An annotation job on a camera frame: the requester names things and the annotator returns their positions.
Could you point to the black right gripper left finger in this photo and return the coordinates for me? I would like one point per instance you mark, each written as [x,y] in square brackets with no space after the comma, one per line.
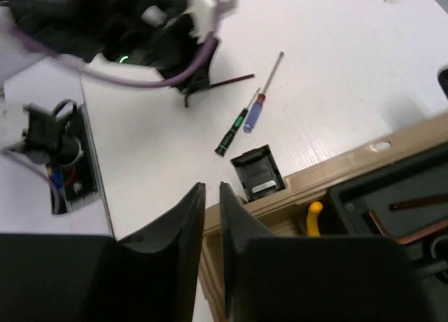
[149,276]

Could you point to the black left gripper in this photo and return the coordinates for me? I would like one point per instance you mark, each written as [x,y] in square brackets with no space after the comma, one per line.
[111,29]

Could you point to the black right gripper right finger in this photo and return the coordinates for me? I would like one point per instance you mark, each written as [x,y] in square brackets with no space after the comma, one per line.
[268,277]

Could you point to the tan plastic toolbox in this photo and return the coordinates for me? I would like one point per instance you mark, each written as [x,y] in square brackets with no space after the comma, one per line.
[284,211]

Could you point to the yellow handled small pliers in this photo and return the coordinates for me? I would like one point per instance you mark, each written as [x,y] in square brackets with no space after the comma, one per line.
[312,220]

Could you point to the small dark hex key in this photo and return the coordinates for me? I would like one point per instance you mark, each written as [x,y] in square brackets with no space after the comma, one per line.
[188,93]

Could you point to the blue handled screwdriver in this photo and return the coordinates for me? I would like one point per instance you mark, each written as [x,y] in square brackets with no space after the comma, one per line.
[257,106]

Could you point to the dark screwdriver bit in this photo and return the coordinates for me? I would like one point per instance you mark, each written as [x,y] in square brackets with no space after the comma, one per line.
[229,136]

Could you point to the medium dark hex key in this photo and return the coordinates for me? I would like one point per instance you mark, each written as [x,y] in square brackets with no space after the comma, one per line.
[412,220]

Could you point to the black toolbox tray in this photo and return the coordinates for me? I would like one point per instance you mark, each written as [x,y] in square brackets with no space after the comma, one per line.
[420,175]

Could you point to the black front toolbox latch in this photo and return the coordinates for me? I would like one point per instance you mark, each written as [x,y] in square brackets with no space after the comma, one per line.
[258,173]

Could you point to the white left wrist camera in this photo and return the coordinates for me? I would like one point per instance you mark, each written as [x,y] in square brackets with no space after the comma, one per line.
[194,18]

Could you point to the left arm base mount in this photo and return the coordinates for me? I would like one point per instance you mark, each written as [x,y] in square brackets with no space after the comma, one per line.
[61,141]

